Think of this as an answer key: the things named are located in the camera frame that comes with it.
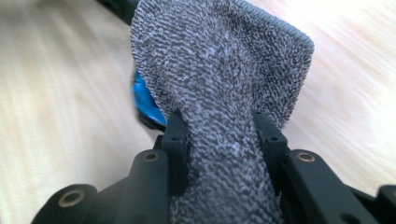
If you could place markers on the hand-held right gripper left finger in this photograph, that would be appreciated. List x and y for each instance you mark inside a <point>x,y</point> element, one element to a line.
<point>179,155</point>

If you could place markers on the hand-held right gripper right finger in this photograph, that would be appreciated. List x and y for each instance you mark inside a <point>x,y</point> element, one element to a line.
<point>274,146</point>

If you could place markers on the blue toy car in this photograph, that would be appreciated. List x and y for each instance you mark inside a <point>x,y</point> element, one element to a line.
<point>144,99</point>

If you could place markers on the grey terry cloth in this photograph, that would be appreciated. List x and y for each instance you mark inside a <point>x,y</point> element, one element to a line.
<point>218,93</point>

